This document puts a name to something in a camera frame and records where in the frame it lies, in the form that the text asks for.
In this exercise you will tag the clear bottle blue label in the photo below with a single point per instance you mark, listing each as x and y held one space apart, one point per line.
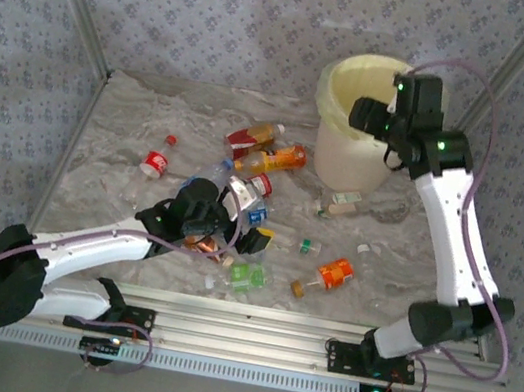
257 216

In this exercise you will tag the green plastic wrapper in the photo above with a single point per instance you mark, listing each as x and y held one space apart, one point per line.
245 277

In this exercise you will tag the clear bottle blue cap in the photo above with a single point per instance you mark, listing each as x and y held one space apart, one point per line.
218 170

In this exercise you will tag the copper brown bottle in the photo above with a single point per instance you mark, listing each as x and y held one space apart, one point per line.
204 247

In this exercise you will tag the square clear bottle green band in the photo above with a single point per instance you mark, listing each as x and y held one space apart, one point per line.
305 246

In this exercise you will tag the cola bottle red cap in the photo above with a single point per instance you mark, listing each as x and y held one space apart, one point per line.
154 162

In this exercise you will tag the clear bottle red scenic label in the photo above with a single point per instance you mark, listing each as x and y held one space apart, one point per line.
262 184

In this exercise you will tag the tea bottle red yellow label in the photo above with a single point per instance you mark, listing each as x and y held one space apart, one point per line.
247 138

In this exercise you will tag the orange juice bottle orange label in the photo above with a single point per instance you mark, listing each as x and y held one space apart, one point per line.
279 158

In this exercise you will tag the clear bottle white green label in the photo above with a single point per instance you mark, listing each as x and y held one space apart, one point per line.
344 205

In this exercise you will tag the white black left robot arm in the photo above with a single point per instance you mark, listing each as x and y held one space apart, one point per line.
80 245

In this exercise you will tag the cream plastic bin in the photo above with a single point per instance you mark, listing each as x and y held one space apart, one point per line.
349 163

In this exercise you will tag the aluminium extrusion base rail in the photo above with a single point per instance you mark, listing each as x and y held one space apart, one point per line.
244 327

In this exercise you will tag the aluminium side rail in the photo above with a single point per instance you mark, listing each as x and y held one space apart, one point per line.
481 349

